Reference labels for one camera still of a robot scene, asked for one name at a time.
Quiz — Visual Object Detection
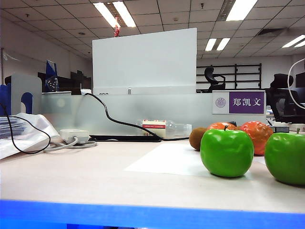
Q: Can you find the white power strip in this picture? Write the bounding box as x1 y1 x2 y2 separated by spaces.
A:
59 129 90 144

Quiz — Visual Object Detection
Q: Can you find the black flat pad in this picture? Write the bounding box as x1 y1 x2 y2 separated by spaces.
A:
89 135 162 143

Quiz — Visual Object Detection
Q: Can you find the white board panel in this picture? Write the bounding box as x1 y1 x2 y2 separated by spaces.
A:
91 28 198 95

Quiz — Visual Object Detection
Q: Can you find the black shelf rack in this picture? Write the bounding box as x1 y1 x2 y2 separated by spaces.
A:
196 62 262 90

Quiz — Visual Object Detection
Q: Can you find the black mesh office chair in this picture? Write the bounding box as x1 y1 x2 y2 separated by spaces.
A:
265 73 305 124

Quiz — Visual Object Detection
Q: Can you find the white cable loop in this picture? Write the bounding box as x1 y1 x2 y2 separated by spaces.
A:
287 58 305 110

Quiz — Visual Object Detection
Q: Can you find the grey blue file holder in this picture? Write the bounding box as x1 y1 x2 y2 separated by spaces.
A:
0 73 42 116

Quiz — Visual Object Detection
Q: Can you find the purple white name plate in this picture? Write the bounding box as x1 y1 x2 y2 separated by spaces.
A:
212 90 266 115

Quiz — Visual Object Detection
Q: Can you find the white power cord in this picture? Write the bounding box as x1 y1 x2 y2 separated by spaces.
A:
44 136 98 153

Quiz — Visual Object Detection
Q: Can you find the fluorescent ceiling light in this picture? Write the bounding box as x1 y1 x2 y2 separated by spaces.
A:
204 37 231 52
282 34 305 48
225 0 259 21
92 1 136 28

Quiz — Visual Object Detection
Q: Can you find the orange plastic tangerine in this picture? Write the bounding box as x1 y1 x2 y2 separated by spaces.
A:
206 122 238 131
240 121 274 156

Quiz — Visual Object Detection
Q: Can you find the dark office cabinet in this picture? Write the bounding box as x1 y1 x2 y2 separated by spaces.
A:
37 70 92 95

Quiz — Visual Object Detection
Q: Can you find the green plastic apple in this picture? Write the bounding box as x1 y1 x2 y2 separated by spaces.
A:
264 128 305 186
200 125 255 178

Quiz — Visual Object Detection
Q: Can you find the blue glass trophy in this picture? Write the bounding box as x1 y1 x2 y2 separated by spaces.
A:
44 60 60 93

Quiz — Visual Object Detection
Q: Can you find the frosted glass desk partition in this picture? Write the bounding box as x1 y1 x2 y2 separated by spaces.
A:
41 92 267 136

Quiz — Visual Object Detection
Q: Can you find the thick black cable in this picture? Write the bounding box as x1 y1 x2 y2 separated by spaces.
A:
84 93 191 141

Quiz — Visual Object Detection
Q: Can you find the dark ceiling air vent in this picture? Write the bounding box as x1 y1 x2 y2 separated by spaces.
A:
255 28 286 37

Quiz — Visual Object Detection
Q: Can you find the brown plastic kiwi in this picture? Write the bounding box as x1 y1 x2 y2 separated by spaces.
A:
189 127 208 151

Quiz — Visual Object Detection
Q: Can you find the clear plastic bottle red label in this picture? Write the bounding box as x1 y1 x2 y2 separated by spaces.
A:
136 119 192 138

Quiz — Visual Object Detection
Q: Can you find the dark flat box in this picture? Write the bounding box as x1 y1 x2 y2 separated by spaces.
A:
270 125 290 133

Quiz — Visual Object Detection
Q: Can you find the thin black cable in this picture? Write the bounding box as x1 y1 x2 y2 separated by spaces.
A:
0 101 51 155

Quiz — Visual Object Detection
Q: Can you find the white plastic bag with papers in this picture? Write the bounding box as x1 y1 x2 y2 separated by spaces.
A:
0 112 62 160

